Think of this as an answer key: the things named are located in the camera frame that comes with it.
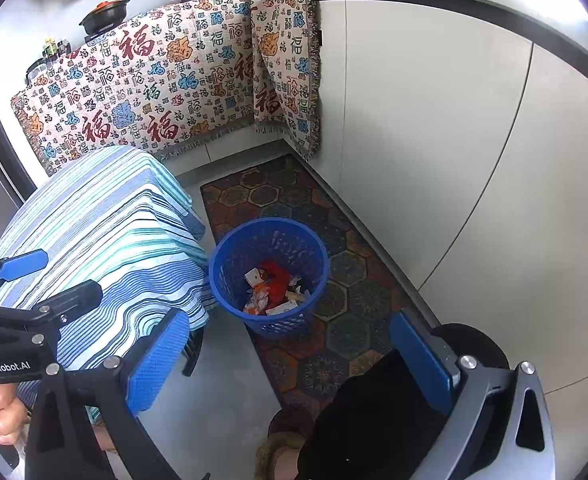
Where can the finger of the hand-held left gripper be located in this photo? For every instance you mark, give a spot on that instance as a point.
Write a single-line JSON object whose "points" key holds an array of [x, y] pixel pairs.
{"points": [[69, 300], [21, 265]]}

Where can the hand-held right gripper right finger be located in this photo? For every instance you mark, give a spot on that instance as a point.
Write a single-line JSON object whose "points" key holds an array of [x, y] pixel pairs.
{"points": [[421, 360]]}

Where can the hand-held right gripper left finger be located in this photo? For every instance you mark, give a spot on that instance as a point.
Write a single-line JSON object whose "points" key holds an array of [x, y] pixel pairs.
{"points": [[156, 355]]}

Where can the white orange wrapper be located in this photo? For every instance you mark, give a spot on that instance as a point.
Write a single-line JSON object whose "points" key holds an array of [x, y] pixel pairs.
{"points": [[259, 301]]}

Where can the blue plastic wastebasket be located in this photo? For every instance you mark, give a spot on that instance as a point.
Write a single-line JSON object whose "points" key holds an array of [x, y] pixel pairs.
{"points": [[234, 260]]}

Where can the red wrapper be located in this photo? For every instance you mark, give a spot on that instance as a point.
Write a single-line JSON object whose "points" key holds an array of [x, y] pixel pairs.
{"points": [[278, 280]]}

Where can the black table leg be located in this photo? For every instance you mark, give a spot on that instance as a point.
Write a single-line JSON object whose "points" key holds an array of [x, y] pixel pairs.
{"points": [[194, 355]]}

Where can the person's black pants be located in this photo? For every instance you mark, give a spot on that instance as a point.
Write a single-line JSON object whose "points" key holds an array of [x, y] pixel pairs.
{"points": [[373, 425]]}

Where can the blue striped tablecloth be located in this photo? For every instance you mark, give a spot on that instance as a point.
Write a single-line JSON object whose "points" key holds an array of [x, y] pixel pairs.
{"points": [[99, 220]]}

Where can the hexagon patterned floor mat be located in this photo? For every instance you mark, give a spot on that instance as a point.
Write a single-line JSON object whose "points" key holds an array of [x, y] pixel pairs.
{"points": [[353, 270]]}

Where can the brown furry slipper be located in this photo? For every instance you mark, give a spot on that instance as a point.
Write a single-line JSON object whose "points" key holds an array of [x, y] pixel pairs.
{"points": [[284, 435]]}

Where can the large printed blanket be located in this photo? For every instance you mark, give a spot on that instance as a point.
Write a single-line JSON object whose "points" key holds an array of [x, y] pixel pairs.
{"points": [[139, 85]]}

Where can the condiment bottle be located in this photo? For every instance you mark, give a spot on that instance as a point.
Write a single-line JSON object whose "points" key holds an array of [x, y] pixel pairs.
{"points": [[56, 47]]}

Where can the white kitchen cabinet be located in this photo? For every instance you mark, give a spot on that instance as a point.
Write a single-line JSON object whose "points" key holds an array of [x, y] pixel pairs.
{"points": [[423, 135]]}

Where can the black clay pot orange lid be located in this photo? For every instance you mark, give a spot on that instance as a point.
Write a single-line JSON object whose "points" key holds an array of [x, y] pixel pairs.
{"points": [[104, 17]]}

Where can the small printed blanket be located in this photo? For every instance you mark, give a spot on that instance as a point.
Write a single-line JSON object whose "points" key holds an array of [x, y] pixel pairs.
{"points": [[284, 60]]}

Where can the dark countertop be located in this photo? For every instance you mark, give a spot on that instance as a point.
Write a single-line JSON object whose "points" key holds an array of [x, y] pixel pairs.
{"points": [[473, 0]]}

